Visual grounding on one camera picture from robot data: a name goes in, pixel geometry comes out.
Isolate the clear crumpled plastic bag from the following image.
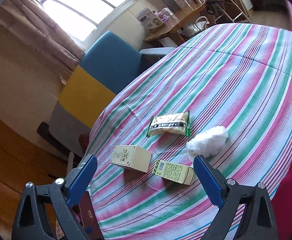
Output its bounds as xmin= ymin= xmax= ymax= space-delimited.
xmin=186 ymin=126 xmax=229 ymax=162

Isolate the green medicine box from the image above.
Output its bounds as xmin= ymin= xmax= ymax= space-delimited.
xmin=153 ymin=160 xmax=195 ymax=186

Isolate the dark red gift box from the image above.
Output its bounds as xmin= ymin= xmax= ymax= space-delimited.
xmin=79 ymin=191 xmax=104 ymax=240

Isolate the cream cardboard box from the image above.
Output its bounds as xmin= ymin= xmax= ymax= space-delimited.
xmin=110 ymin=145 xmax=151 ymax=173

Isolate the green noodle snack packet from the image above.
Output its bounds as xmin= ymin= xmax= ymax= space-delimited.
xmin=146 ymin=111 xmax=190 ymax=138

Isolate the striped pink green bedspread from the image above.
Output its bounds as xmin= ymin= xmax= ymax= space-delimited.
xmin=87 ymin=23 xmax=292 ymax=239

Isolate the white electric kettle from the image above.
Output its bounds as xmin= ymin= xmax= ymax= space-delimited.
xmin=182 ymin=16 xmax=209 ymax=37

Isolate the wooden desk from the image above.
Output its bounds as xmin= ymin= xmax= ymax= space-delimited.
xmin=143 ymin=3 xmax=206 ymax=46

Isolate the pink window curtain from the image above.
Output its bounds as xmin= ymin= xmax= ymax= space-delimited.
xmin=0 ymin=0 xmax=85 ymax=80

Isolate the white box on sill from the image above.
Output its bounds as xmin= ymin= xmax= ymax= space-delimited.
xmin=135 ymin=7 xmax=164 ymax=33

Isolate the metal folding chair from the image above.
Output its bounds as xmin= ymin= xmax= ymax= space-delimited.
xmin=206 ymin=0 xmax=250 ymax=24

